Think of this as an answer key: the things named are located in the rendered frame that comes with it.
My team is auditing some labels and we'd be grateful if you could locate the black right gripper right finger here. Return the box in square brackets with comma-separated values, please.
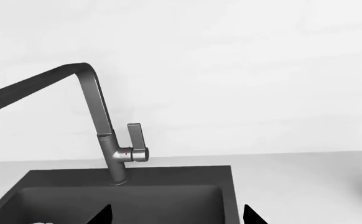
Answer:
[243, 203, 269, 224]

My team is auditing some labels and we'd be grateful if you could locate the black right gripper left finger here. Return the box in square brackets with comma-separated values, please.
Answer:
[86, 203, 113, 224]

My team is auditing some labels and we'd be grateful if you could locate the dark grey kitchen sink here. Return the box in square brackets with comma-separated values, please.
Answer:
[0, 165, 241, 224]

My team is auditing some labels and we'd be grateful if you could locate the grey metal kitchen faucet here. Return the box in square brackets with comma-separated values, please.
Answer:
[0, 62, 151, 187]

